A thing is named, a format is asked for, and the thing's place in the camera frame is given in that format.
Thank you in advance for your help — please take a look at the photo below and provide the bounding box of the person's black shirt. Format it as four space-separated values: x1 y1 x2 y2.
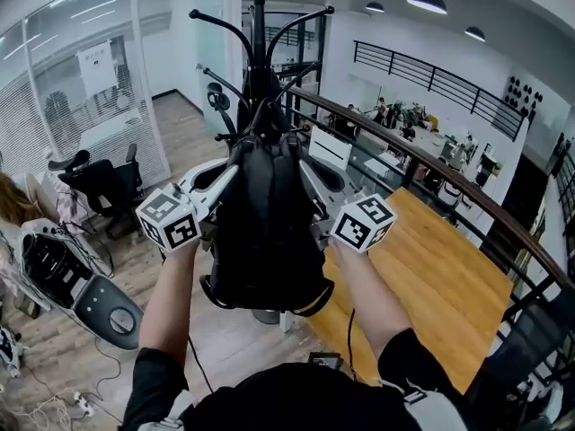
117 328 491 431

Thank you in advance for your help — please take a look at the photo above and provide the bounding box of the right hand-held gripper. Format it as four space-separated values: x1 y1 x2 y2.
297 158 397 255

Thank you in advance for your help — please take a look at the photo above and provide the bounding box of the black coat rack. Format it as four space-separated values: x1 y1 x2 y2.
188 0 336 152

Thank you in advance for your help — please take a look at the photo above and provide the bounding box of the glass partition with white frame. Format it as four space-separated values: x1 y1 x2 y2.
0 0 174 188

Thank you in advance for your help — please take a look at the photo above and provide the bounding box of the small black chest box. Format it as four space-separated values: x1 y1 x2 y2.
306 351 346 371

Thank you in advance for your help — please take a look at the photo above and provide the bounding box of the black balcony railing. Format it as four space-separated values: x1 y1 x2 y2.
352 39 530 143

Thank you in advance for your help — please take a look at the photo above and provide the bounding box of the white power strip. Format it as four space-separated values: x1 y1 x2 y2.
70 390 97 418

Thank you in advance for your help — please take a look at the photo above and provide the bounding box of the white spare gripper device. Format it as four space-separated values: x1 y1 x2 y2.
0 324 22 377

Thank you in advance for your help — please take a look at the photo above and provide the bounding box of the group of black wall ornaments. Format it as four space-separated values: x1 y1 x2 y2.
506 75 545 117

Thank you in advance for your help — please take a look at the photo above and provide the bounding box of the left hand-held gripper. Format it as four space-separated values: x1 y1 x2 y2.
135 156 240 255

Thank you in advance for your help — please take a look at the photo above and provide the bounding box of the white floor cable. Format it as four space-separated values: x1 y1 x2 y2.
0 387 87 431

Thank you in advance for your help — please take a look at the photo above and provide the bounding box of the white paper notice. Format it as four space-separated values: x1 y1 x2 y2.
76 40 119 97

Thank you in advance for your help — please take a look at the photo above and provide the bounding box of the person's left forearm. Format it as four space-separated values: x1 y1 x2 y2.
137 239 202 368

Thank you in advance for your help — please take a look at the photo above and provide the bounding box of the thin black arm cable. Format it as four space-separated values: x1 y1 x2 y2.
347 307 359 382

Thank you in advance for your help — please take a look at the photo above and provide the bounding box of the black backpack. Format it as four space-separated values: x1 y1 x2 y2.
199 98 336 319

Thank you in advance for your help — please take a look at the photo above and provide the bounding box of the person's right forearm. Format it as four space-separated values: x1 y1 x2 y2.
329 239 415 359

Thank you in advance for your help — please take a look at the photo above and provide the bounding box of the white wooden chair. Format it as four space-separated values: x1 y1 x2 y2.
307 125 354 172

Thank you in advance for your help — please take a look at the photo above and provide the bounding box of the wooden handrail with black bars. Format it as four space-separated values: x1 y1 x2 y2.
284 86 575 304

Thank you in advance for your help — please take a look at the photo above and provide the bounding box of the wooden table with white legs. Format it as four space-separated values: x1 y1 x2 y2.
305 187 515 395

